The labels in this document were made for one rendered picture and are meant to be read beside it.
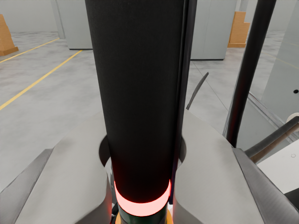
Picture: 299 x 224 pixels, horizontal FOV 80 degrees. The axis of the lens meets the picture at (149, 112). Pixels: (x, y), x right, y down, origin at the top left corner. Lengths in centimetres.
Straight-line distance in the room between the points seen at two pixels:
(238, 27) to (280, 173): 784
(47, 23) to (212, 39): 1046
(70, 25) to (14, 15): 733
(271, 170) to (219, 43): 556
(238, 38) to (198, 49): 285
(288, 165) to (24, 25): 1436
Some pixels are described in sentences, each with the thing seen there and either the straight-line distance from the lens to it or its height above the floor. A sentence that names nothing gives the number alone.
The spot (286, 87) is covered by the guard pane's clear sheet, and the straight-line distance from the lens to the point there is 119.
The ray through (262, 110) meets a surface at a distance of 131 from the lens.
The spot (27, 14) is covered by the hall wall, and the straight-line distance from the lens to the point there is 1422.
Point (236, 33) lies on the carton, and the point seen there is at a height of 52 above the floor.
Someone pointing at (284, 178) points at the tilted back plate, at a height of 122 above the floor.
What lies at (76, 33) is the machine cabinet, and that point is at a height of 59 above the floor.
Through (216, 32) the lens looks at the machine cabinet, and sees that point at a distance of 591.
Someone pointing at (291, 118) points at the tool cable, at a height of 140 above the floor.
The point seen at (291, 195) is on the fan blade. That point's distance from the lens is 31.
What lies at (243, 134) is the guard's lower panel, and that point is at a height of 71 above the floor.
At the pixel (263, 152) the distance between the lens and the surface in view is 29.
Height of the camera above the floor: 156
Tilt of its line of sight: 32 degrees down
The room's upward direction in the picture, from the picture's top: straight up
